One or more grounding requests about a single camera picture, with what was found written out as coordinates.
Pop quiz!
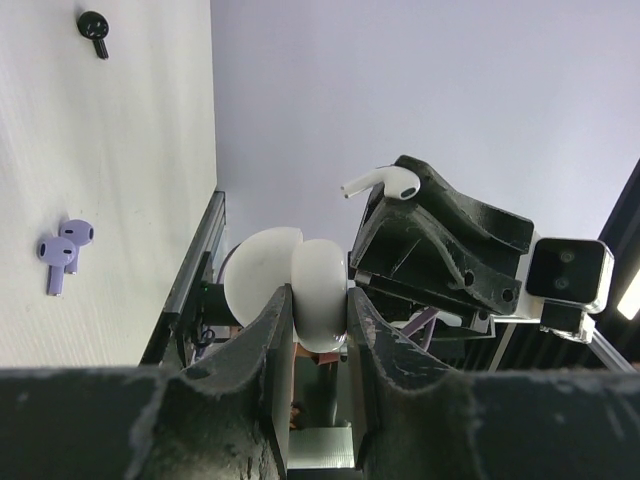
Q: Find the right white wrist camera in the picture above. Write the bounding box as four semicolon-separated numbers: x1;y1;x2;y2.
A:
513;235;615;344

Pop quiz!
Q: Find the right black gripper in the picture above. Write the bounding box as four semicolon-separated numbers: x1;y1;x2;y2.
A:
350;155;534;340

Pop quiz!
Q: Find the black earbud lower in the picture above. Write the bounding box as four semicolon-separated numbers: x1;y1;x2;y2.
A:
76;11;110;60

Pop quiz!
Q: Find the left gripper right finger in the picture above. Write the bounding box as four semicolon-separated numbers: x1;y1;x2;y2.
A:
347;288;639;479

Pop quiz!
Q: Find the white earbud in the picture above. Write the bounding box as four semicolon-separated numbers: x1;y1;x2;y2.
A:
340;165;421;200

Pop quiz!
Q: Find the aluminium frame rail front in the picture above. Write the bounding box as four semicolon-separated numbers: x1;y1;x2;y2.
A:
140;191;226;369

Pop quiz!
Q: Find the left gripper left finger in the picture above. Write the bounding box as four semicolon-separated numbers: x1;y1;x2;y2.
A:
1;285;293;479

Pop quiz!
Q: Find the purple earbud right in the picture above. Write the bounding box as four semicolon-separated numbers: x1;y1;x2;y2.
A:
59;219;95;275

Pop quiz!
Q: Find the white earbud charging case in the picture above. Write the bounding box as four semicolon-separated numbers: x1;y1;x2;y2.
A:
222;226;348;355

